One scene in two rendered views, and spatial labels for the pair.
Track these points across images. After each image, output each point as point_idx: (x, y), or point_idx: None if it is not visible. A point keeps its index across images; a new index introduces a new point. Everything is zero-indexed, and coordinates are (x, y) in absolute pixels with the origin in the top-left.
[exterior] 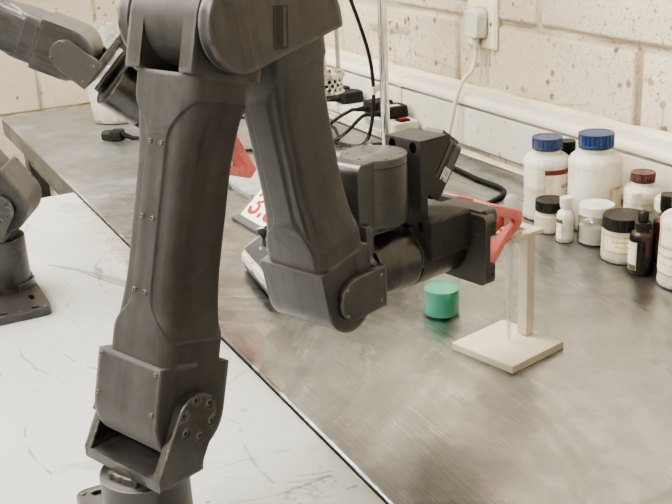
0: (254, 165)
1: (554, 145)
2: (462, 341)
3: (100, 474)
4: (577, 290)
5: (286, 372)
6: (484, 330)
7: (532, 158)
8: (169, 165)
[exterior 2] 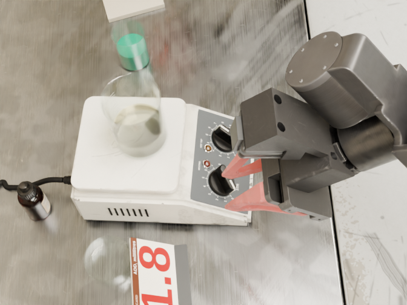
0: (223, 170)
1: None
2: (156, 2)
3: None
4: (14, 50)
5: (289, 23)
6: (132, 9)
7: None
8: None
